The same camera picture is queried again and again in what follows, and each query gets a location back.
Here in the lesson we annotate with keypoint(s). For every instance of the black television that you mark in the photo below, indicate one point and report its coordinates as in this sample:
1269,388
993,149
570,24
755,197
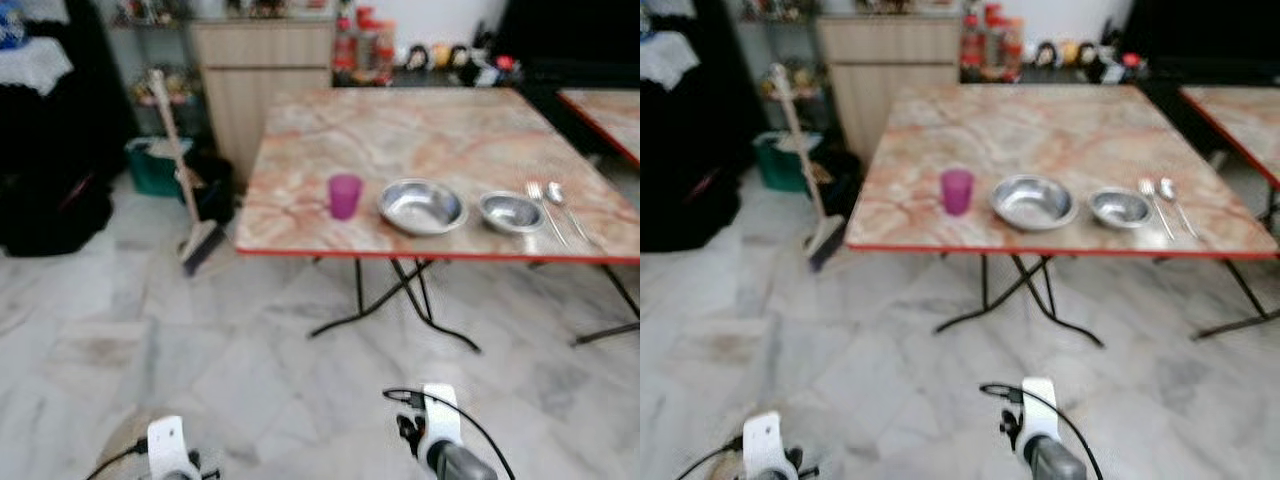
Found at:
1200,26
570,30

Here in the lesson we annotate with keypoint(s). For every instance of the large steel bowl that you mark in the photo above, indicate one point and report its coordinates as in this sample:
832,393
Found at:
421,207
1034,202

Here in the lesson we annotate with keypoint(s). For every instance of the clear jar red lid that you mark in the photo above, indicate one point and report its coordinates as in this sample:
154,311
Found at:
367,40
971,48
344,52
994,36

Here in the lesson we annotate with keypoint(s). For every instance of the black round figurine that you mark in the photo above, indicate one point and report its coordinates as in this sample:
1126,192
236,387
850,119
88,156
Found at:
461,57
1044,53
416,57
1088,53

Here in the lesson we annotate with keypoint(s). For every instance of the orange-filled jar red lid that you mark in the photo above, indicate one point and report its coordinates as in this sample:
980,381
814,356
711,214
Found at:
1013,50
386,55

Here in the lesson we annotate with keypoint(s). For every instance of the purple plastic cup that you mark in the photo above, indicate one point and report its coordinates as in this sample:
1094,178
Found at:
956,191
344,196

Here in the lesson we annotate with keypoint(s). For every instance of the black waste bin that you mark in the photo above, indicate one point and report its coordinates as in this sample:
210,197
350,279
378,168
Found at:
842,180
215,190

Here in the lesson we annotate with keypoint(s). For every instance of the green plastic bin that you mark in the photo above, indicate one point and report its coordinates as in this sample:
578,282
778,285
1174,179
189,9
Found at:
150,172
778,166

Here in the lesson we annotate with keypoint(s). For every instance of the yellow round figurine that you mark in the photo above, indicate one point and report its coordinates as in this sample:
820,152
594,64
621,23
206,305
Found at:
441,55
1068,51

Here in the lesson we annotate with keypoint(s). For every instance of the light wooden cabinet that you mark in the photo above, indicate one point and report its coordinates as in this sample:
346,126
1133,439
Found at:
890,80
260,90

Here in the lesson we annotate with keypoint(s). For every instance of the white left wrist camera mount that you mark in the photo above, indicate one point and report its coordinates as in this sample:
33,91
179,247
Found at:
168,445
764,440

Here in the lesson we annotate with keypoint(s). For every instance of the small red black gadget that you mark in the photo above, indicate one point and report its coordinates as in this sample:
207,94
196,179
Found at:
1134,60
507,64

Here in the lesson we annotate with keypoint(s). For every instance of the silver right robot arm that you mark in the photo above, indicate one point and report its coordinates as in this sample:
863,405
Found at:
462,465
1055,460

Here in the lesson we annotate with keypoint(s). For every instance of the black sofa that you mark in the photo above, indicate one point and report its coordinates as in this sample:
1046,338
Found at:
55,170
690,170

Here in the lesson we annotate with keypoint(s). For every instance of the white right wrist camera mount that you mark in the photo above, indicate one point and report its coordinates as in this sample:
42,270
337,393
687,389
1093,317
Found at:
441,420
1040,412

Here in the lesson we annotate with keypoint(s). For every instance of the steel fork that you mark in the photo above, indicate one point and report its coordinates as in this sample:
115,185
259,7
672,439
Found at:
1157,209
546,213

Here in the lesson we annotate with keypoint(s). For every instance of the glass display shelf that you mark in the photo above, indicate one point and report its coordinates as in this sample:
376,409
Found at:
765,45
135,70

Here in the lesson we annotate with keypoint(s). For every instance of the small steel bowl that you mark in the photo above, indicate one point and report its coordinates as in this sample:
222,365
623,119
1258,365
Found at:
1120,208
511,211

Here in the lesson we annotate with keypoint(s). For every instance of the marble-pattern folding table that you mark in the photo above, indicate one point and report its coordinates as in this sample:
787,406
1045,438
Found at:
610,115
1245,120
420,135
1040,130

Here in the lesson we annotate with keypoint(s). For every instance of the small white box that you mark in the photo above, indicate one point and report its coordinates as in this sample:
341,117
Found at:
485,74
1112,70

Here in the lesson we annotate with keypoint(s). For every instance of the steel spoon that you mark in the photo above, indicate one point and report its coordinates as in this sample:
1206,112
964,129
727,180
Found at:
1167,187
556,190

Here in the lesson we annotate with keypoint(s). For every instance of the white lace cloth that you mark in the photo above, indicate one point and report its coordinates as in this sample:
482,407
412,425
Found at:
665,58
35,65

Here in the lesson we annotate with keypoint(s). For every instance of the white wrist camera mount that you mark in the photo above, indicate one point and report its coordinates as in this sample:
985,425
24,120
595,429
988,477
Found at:
441,420
764,440
168,445
1040,412

